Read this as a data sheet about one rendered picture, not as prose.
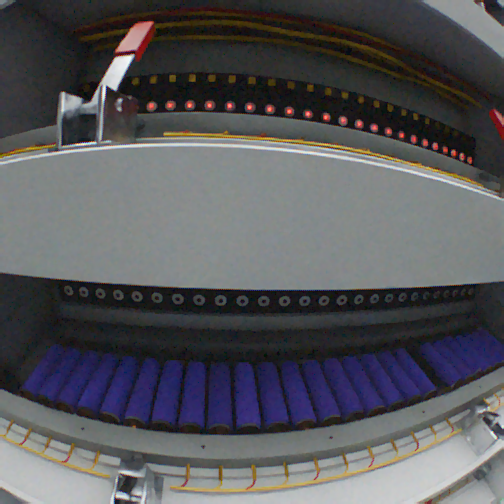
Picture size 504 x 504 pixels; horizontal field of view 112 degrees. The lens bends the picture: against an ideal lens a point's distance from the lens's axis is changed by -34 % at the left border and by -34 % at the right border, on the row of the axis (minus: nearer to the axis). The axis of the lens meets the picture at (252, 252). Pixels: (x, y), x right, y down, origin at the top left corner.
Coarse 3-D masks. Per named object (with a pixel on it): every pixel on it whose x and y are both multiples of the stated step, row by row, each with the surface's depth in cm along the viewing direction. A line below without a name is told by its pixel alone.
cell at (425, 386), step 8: (400, 352) 22; (400, 360) 21; (408, 360) 21; (408, 368) 20; (416, 368) 20; (416, 376) 19; (424, 376) 18; (416, 384) 18; (424, 384) 18; (432, 384) 17; (424, 392) 17
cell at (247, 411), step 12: (240, 372) 20; (252, 372) 20; (240, 384) 18; (252, 384) 19; (240, 396) 17; (252, 396) 17; (240, 408) 16; (252, 408) 16; (240, 420) 15; (252, 420) 15
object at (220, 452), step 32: (480, 384) 15; (0, 416) 10; (32, 416) 11; (64, 416) 12; (384, 416) 15; (416, 416) 14; (448, 416) 14; (96, 448) 11; (128, 448) 11; (160, 448) 12; (192, 448) 12; (224, 448) 13; (256, 448) 13; (288, 448) 13; (320, 448) 13; (352, 448) 13; (416, 448) 12; (320, 480) 11
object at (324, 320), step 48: (0, 336) 15; (48, 336) 22; (0, 384) 12; (0, 432) 10; (0, 480) 6; (48, 480) 8; (96, 480) 10; (192, 480) 12; (240, 480) 12; (288, 480) 12; (336, 480) 12; (384, 480) 11; (432, 480) 10
